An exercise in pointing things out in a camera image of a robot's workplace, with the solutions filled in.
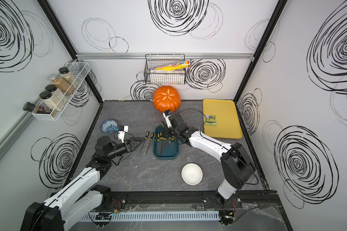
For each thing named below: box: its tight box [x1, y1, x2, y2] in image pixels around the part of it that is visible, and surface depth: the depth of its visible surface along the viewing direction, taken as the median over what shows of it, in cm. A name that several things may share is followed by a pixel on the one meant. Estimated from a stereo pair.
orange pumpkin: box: [152, 85, 182, 113], surface depth 107 cm
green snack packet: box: [204, 114, 217, 127], surface depth 109 cm
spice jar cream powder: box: [39, 90, 66, 112], surface depth 67 cm
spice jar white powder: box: [45, 84, 69, 103], surface depth 69 cm
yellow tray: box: [202, 99, 243, 140], surface depth 112 cm
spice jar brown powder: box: [48, 73, 75, 96], surface depth 74 cm
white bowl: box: [181, 162, 204, 186], surface depth 82 cm
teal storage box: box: [153, 124, 179, 160], surface depth 95 cm
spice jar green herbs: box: [58, 66, 80, 90], surface depth 77 cm
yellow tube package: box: [148, 59, 192, 72], surface depth 88 cm
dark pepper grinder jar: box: [22, 101, 53, 115], surface depth 62 cm
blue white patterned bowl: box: [100, 118, 119, 134], surface depth 104 cm
